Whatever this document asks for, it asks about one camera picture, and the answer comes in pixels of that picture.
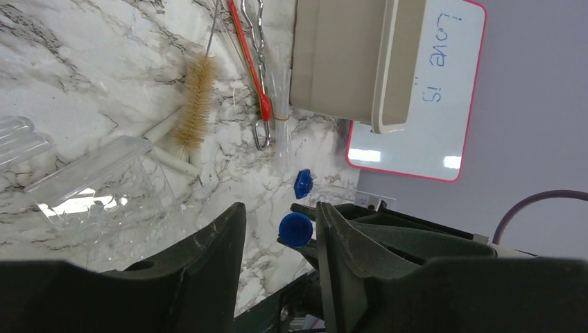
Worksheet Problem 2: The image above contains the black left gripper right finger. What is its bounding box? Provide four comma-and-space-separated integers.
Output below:
315, 203, 587, 332

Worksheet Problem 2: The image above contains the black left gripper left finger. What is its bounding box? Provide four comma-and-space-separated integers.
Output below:
1, 202, 246, 332

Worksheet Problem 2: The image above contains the blue base graduated cylinder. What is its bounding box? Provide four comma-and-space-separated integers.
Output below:
293, 169, 397, 210

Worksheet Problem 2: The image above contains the red plastic spatula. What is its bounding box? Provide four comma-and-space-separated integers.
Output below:
227, 0, 272, 122

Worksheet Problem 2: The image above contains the blue capped test tube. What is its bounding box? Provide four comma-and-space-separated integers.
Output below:
278, 212, 315, 248
1, 116, 53, 172

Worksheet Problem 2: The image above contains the metal test tube clamp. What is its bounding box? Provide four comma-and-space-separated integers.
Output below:
240, 0, 273, 151

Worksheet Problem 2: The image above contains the tan bristle test tube brush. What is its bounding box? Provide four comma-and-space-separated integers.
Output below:
173, 1, 219, 155

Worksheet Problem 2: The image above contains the pink framed whiteboard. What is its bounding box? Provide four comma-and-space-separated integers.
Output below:
346, 1, 487, 182

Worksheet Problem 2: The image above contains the beige plastic bin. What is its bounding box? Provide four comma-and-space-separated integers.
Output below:
290, 0, 427, 134

